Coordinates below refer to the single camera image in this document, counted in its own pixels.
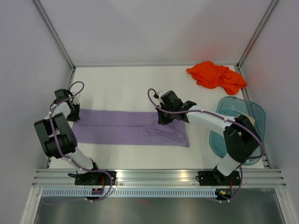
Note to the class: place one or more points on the purple t-shirt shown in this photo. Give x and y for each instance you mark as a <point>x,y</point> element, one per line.
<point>128,128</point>

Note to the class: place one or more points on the right aluminium frame post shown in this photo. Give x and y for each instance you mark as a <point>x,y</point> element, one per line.
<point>265,18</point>

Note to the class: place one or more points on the rolled beige t-shirt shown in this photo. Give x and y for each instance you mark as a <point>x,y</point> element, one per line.
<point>251,120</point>

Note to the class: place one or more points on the slotted cable duct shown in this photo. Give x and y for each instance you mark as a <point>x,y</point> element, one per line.
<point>124,192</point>

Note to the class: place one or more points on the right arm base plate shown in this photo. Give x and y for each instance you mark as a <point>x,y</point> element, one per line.
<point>214,178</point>

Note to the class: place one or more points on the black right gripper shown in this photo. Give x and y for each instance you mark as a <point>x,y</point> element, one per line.
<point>161,120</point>

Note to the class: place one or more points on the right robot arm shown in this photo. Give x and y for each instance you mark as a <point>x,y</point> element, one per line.
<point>241,138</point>

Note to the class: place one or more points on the left aluminium frame post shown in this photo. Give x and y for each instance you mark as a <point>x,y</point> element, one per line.
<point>49,25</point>

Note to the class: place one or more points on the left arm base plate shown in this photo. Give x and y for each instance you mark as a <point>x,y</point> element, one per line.
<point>94,179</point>

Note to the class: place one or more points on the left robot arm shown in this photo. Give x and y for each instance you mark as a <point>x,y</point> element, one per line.
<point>57,137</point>

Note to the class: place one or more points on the teal plastic bin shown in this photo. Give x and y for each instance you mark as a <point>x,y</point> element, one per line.
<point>233,106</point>

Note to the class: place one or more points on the aluminium frame post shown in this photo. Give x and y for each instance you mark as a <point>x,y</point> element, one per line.
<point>49,25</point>
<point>265,18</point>

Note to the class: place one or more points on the orange t-shirt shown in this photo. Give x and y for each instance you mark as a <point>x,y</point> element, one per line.
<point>210,75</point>

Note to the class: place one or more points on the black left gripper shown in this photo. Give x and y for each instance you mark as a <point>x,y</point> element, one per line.
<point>75,118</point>

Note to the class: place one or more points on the aluminium mounting rail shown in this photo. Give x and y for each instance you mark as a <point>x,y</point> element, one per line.
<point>160,178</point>

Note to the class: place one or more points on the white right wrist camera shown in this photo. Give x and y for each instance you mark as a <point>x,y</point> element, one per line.
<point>158,96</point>

